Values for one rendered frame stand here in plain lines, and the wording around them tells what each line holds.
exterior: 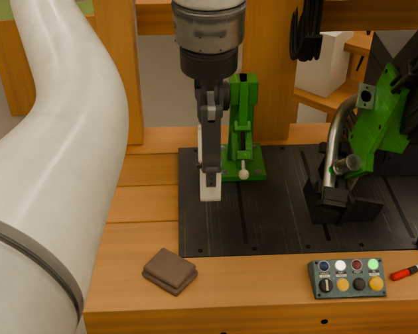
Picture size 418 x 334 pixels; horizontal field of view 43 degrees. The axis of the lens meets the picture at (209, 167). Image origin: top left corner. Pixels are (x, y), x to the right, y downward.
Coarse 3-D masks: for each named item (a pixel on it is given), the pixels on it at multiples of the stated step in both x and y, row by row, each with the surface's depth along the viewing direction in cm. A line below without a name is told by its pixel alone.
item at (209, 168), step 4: (208, 168) 70; (212, 168) 70; (216, 168) 70; (208, 172) 70; (212, 172) 70; (216, 172) 71; (208, 176) 73; (212, 176) 73; (208, 180) 74; (212, 180) 74; (208, 184) 74; (212, 184) 74
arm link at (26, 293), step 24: (0, 240) 22; (0, 264) 22; (24, 264) 22; (0, 288) 21; (24, 288) 22; (48, 288) 23; (0, 312) 20; (24, 312) 21; (48, 312) 22; (72, 312) 24
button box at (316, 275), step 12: (312, 264) 113; (348, 264) 112; (312, 276) 113; (324, 276) 111; (336, 276) 111; (348, 276) 111; (360, 276) 111; (372, 276) 111; (312, 288) 113; (336, 288) 111; (348, 288) 111; (384, 288) 111
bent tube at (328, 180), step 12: (360, 84) 117; (360, 96) 117; (372, 96) 117; (348, 108) 124; (372, 108) 117; (336, 120) 128; (336, 132) 129; (336, 144) 128; (336, 156) 128; (324, 168) 128; (324, 180) 127
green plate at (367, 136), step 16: (384, 80) 115; (384, 96) 113; (400, 96) 107; (368, 112) 119; (384, 112) 112; (400, 112) 111; (368, 128) 118; (384, 128) 112; (352, 144) 124; (368, 144) 117; (384, 144) 116; (400, 144) 116
